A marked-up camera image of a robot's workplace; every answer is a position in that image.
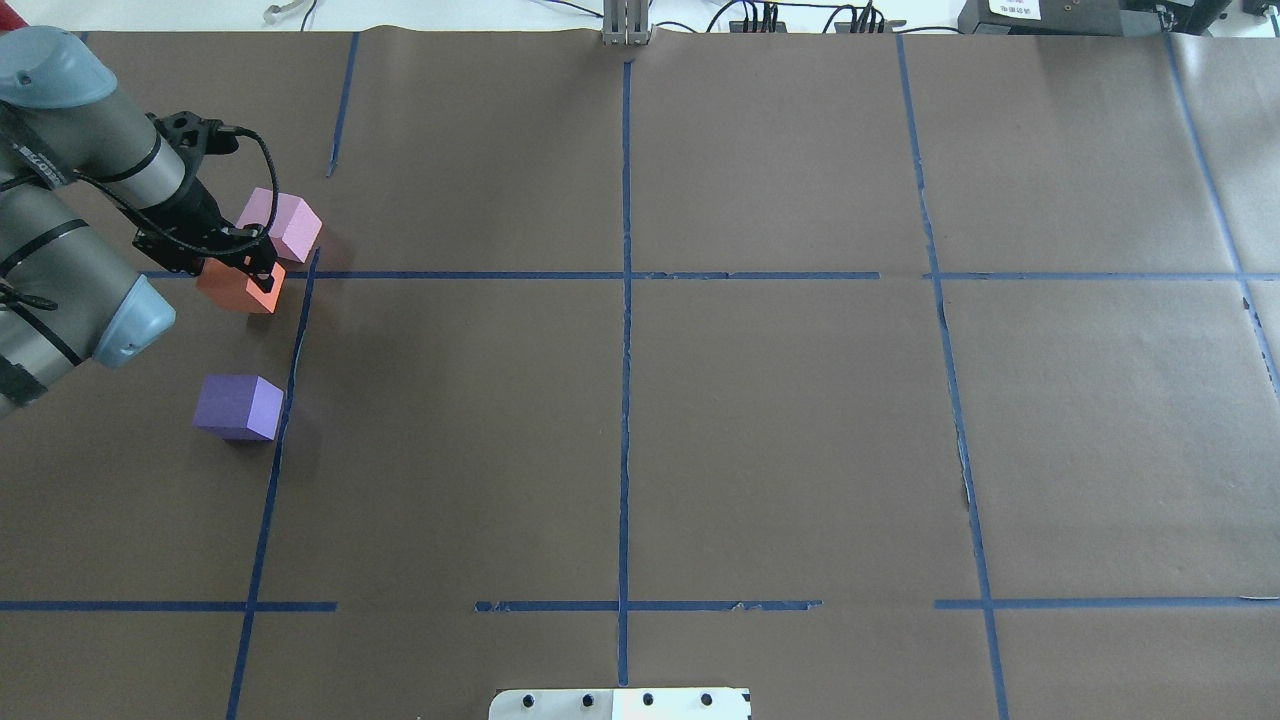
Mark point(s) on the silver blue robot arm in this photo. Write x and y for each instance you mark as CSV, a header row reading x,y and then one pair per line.
x,y
67,296

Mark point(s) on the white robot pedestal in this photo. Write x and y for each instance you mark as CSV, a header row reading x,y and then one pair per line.
x,y
623,703

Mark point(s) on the aluminium frame post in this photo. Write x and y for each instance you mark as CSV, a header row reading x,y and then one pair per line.
x,y
626,23

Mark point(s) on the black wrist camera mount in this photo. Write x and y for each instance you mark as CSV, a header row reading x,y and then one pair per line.
x,y
187,132

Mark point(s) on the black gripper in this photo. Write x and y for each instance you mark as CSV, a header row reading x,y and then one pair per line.
x,y
197,211

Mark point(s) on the purple foam cube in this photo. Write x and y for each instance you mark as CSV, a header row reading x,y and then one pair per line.
x,y
242,408

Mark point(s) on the pink foam cube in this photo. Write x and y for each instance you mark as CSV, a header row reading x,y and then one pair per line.
x,y
295,228

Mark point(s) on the orange foam cube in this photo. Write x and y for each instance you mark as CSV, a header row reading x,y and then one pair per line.
x,y
235,291

